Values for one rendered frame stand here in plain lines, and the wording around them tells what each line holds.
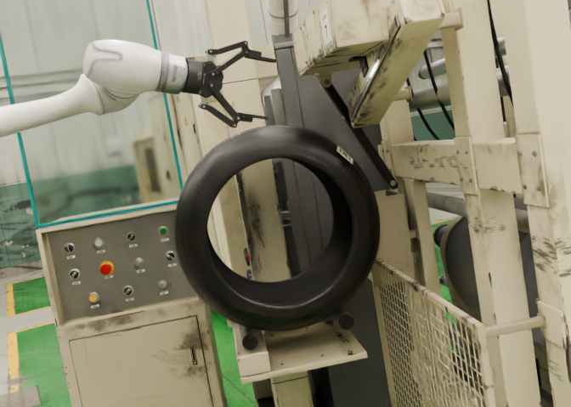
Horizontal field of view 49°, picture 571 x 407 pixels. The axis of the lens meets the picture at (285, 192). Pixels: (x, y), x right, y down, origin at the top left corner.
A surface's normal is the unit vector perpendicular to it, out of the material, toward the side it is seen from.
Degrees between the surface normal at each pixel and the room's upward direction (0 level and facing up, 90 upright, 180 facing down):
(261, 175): 90
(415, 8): 72
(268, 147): 79
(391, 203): 90
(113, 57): 82
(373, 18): 90
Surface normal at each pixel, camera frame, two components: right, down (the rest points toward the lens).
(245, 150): 0.05, -0.10
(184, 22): 0.41, 0.01
